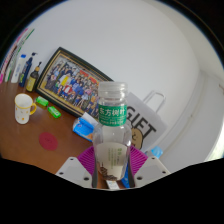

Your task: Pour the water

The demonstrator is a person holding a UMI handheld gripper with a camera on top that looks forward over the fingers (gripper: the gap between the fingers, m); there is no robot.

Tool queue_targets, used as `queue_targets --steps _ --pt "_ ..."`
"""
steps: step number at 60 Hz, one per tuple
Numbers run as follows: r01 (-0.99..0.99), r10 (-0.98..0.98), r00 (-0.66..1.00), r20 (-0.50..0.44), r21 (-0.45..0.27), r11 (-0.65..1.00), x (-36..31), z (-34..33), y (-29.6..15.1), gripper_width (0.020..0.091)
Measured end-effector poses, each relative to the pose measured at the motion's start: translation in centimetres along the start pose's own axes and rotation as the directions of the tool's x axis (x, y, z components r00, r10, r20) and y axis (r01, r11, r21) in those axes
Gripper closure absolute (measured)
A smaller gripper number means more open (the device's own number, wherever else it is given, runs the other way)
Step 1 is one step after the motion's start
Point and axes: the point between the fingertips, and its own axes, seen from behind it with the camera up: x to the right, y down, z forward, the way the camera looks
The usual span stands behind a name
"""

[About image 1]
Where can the small green packet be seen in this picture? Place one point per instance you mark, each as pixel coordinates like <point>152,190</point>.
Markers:
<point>42,101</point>
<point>54,112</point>

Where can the flat round red coaster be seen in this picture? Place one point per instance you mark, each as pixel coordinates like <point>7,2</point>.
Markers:
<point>48,141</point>

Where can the white paper gift bag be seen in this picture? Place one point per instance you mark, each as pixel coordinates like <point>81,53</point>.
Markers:
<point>146,128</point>

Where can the framed group photograph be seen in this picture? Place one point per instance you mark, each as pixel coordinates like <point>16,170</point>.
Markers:
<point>71,81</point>

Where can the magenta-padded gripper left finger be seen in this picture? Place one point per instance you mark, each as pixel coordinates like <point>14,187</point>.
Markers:
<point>71,169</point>

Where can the white mug with yellow rim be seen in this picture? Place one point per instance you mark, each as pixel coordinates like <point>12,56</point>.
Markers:
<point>22,110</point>

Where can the blue detergent bottle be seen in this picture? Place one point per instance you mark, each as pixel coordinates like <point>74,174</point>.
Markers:
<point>156,152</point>

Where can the dark blue pump bottle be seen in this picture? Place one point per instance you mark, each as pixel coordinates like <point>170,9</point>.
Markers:
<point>26,73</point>

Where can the amber pump bottle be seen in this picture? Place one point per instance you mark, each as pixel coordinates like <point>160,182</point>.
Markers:
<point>32,81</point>

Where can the clear green-labelled drink bottle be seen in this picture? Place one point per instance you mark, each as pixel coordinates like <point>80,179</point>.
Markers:
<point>112,133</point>

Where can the white bottle with blue cap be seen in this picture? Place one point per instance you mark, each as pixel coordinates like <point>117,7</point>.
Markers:
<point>17,71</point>

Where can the white remote control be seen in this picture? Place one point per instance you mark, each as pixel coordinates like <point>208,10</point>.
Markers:
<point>112,185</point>

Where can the blue tissue pack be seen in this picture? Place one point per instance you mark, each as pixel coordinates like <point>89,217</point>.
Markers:
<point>83,128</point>

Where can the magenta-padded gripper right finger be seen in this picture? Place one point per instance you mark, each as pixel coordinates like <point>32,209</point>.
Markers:
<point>150,169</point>

